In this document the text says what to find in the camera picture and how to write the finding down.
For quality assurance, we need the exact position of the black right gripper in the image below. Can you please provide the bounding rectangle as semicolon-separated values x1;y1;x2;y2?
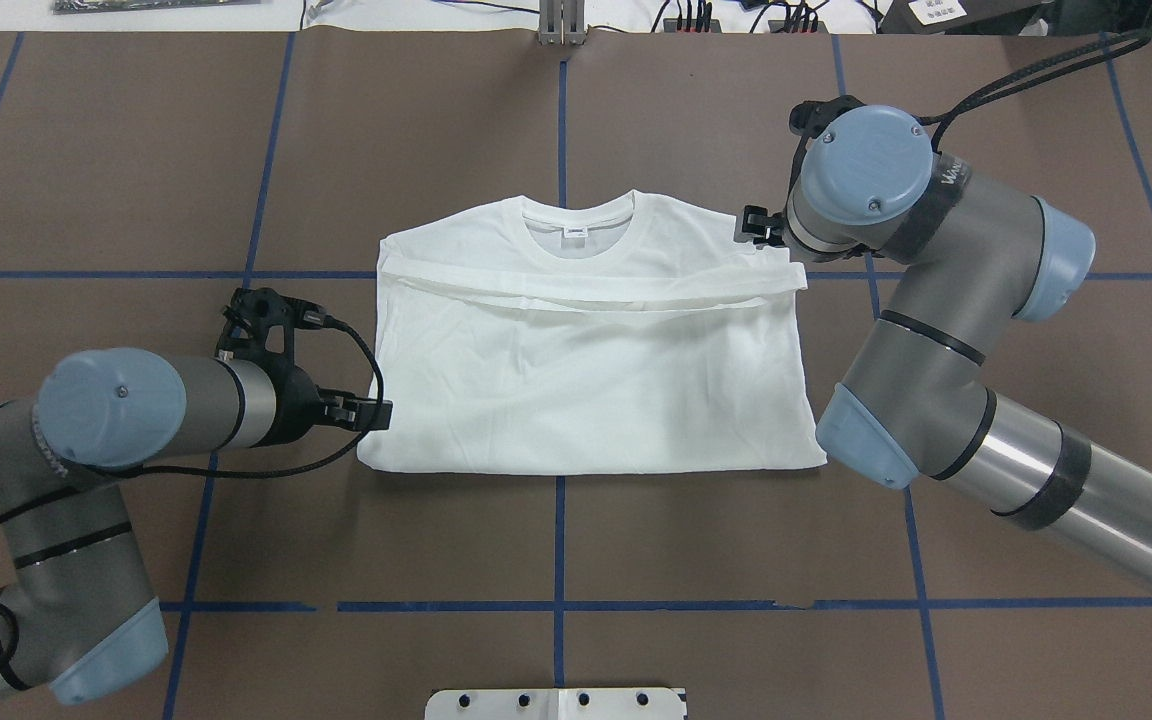
733;96;867;251

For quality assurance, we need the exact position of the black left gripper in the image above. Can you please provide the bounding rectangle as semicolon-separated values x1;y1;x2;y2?
215;288;393;447

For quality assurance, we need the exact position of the white long-sleeve printed shirt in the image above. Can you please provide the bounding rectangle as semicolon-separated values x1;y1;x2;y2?
356;191;827;477

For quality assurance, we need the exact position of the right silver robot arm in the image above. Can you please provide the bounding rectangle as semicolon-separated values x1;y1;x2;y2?
735;94;1152;591

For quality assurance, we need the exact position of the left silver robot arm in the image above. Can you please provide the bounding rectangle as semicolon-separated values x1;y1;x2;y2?
0;288;392;706

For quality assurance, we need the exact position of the aluminium frame post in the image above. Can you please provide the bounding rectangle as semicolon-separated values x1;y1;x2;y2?
538;0;588;47

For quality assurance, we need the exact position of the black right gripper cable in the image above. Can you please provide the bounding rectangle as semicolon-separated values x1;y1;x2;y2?
920;28;1152;151

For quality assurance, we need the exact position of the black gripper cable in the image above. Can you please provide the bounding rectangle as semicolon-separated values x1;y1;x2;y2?
0;310;385;601
920;28;1152;151

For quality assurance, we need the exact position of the white central pedestal column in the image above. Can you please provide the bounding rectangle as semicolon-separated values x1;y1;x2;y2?
422;687;689;719

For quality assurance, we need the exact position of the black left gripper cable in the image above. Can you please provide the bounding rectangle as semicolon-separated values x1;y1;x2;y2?
0;310;385;601

